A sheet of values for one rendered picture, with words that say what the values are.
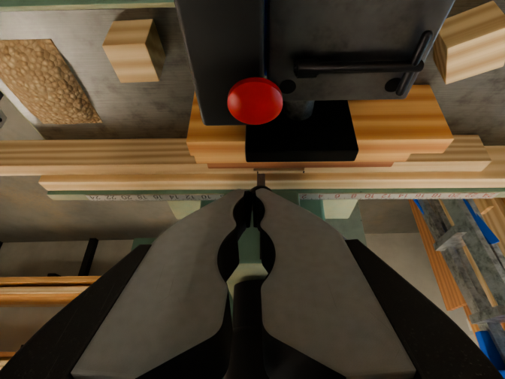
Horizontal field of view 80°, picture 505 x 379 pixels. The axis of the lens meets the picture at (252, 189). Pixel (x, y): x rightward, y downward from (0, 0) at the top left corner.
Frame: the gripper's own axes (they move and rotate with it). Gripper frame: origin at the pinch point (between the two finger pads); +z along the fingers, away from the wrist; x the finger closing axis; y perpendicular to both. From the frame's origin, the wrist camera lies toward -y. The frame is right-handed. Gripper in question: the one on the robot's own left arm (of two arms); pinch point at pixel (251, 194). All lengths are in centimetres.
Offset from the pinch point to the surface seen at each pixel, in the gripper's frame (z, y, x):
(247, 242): 9.2, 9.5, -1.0
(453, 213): 75, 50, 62
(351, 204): 50, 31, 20
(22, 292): 149, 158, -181
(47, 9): 16.8, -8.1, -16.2
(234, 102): 5.4, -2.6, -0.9
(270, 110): 5.6, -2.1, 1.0
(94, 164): 21.1, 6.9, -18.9
